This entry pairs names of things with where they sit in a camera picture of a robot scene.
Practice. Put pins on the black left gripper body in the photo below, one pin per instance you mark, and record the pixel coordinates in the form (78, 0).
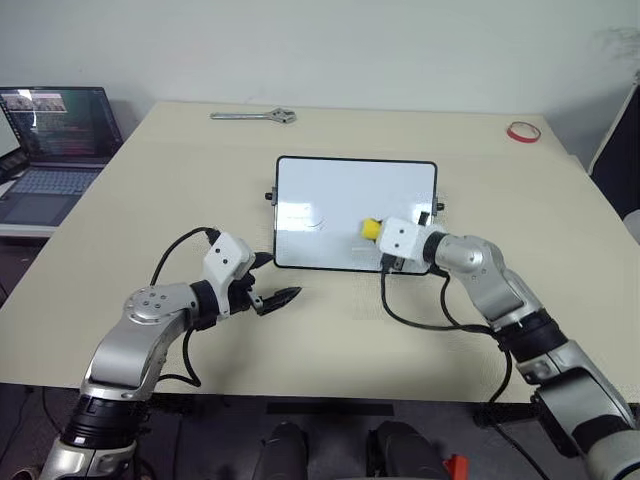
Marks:
(242, 295)

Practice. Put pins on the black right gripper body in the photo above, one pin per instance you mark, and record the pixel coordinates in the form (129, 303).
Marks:
(394, 265)

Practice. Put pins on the yellow eraser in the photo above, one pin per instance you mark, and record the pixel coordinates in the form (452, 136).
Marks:
(370, 229)

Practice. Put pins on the silver adjustable wrench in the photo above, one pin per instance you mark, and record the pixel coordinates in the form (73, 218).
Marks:
(240, 116)

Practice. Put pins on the red tape roll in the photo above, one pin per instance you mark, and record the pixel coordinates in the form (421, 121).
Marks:
(515, 135)

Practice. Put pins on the small red object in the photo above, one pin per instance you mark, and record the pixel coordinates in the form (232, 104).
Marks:
(456, 467)

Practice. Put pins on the black panel with white edge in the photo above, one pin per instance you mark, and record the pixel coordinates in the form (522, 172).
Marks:
(617, 165)

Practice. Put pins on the open grey laptop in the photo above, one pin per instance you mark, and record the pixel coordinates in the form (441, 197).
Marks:
(65, 130)

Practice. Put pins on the black-framed whiteboard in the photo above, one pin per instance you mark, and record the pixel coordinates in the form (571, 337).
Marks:
(345, 200)

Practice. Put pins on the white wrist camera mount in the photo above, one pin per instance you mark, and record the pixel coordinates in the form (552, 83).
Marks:
(400, 239)
(227, 257)

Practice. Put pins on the dark rounded shape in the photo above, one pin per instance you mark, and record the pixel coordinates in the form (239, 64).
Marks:
(405, 450)
(282, 452)

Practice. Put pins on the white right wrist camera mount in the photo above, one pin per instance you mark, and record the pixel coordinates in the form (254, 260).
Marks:
(400, 239)

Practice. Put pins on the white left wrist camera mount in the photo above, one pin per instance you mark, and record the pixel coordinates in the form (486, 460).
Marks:
(227, 257)

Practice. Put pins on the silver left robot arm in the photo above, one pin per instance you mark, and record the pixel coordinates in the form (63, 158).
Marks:
(135, 345)

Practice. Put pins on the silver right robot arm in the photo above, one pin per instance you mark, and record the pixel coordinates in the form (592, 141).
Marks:
(505, 295)

